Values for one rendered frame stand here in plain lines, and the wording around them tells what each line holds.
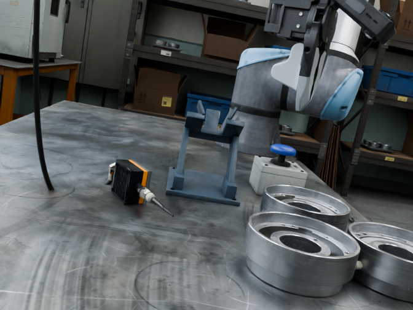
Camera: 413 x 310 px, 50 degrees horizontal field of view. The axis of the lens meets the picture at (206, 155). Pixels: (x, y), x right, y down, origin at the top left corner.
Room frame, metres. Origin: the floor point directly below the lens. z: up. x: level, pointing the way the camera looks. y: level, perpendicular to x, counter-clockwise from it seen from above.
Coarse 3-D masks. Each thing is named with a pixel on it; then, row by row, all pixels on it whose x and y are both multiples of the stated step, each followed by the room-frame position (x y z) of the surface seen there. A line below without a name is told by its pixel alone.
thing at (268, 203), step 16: (272, 192) 0.55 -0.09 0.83; (288, 192) 0.57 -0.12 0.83; (304, 192) 0.57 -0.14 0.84; (320, 192) 0.57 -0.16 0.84; (272, 208) 0.49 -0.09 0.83; (288, 208) 0.48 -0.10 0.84; (304, 208) 0.54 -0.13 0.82; (320, 208) 0.53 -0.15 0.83; (336, 208) 0.54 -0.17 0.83; (336, 224) 0.48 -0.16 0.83
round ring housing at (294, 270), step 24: (264, 216) 0.43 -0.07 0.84; (288, 216) 0.45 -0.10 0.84; (264, 240) 0.36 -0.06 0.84; (288, 240) 0.42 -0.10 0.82; (312, 240) 0.41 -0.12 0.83; (336, 240) 0.42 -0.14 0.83; (264, 264) 0.36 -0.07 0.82; (288, 264) 0.35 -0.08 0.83; (312, 264) 0.35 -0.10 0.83; (336, 264) 0.35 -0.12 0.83; (288, 288) 0.35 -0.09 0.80; (312, 288) 0.35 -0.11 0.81; (336, 288) 0.36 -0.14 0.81
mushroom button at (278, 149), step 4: (276, 144) 0.68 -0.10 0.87; (280, 144) 0.69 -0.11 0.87; (272, 148) 0.67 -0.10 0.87; (276, 148) 0.67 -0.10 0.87; (280, 148) 0.66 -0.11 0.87; (284, 148) 0.67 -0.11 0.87; (288, 148) 0.67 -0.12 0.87; (292, 148) 0.67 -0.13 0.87; (276, 152) 0.67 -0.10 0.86; (280, 152) 0.66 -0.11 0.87; (284, 152) 0.66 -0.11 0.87; (288, 152) 0.66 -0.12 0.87; (292, 152) 0.67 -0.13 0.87; (280, 156) 0.68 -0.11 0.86; (284, 156) 0.68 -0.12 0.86; (280, 160) 0.68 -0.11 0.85; (284, 160) 0.68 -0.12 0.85
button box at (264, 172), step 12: (252, 168) 0.71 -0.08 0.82; (264, 168) 0.64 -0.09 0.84; (276, 168) 0.65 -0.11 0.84; (288, 168) 0.66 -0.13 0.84; (300, 168) 0.68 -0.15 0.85; (252, 180) 0.69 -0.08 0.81; (264, 180) 0.64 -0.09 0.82; (276, 180) 0.65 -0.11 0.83; (288, 180) 0.65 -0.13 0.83; (300, 180) 0.65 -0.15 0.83
